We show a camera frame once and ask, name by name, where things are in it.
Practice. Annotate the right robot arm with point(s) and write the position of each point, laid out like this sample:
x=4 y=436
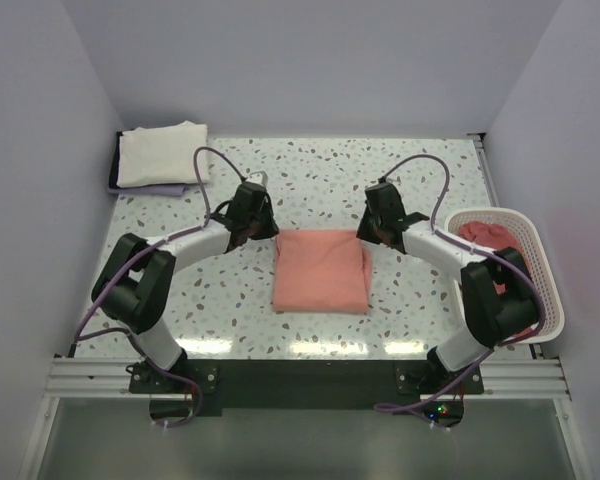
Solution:
x=450 y=253

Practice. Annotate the white plastic laundry basket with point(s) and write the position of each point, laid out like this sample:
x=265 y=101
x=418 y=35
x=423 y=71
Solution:
x=525 y=232

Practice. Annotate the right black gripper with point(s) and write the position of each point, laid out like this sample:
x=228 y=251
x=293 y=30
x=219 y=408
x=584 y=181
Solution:
x=363 y=232

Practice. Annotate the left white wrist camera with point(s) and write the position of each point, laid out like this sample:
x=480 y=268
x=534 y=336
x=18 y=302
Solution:
x=258 y=178

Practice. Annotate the folded cream t-shirt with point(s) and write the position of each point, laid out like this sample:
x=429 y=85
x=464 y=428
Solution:
x=162 y=156

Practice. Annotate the folded lavender t-shirt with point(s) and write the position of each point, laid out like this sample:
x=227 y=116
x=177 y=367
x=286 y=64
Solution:
x=168 y=190

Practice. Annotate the dark pink t-shirt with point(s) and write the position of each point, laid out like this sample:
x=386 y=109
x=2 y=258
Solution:
x=485 y=232

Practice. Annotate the salmon pink t-shirt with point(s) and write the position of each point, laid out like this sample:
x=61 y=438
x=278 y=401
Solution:
x=321 y=271

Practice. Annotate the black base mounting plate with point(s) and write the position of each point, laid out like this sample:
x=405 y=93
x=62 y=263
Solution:
x=210 y=387

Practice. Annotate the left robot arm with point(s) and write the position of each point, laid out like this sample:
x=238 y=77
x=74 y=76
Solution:
x=133 y=286

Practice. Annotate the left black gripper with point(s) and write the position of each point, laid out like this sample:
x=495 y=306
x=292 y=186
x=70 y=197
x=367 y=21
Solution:
x=271 y=229

